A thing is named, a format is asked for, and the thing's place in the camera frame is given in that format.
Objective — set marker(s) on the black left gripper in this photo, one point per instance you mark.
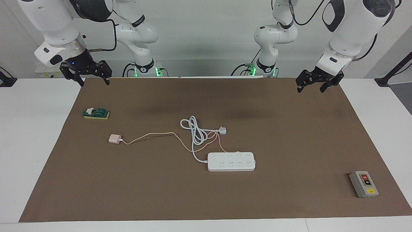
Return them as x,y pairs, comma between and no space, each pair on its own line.
323,74

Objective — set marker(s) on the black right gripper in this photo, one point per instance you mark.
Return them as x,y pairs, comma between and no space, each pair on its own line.
80,62

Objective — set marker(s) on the pink charger block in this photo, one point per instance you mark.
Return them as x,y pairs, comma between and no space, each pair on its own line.
114,139

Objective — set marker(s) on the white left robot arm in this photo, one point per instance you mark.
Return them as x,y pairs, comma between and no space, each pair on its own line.
347,32

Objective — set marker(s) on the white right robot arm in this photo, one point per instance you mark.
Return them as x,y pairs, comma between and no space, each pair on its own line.
58,25

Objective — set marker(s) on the white power strip plug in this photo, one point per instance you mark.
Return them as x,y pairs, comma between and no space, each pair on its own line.
223,130

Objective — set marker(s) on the white power strip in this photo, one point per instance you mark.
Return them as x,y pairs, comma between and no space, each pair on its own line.
231,162

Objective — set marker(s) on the black slanted stand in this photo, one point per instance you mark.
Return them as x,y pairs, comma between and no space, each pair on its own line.
391,72

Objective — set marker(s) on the black stand foot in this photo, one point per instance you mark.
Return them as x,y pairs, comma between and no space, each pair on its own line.
6,81

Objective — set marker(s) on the grey push button box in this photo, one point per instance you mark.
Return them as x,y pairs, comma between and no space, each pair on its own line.
363,185

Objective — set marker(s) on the brown table mat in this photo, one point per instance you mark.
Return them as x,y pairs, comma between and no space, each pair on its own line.
161,187

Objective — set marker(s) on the white wall box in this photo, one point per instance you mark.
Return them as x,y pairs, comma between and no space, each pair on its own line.
43,72

